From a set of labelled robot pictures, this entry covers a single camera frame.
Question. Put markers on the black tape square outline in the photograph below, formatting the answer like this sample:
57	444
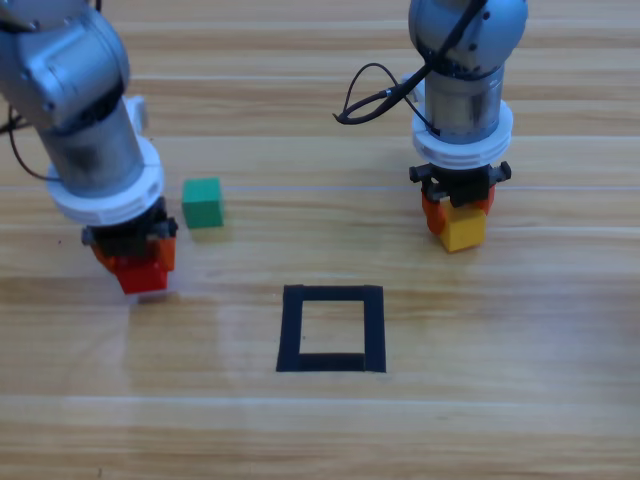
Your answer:
292	330

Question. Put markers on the yellow cube block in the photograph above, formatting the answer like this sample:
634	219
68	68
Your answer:
465	232

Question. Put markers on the green cube block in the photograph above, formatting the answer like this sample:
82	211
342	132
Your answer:
202	210

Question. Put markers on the red cube block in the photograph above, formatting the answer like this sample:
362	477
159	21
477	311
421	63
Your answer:
142	277

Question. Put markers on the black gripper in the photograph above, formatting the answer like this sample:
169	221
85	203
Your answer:
130	235
465	187

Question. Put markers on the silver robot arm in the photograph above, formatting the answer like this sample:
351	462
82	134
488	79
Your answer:
60	65
465	40

